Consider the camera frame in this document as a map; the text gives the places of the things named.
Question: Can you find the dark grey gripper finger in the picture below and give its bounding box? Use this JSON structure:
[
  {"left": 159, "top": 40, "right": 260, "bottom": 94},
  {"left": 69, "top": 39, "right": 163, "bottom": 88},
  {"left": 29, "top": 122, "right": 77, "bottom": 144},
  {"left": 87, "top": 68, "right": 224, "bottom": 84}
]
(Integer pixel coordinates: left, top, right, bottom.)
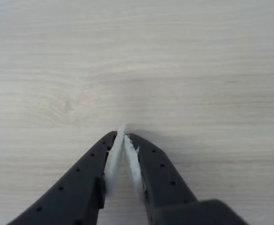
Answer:
[
  {"left": 123, "top": 133, "right": 198, "bottom": 225},
  {"left": 8, "top": 125, "right": 126, "bottom": 225}
]

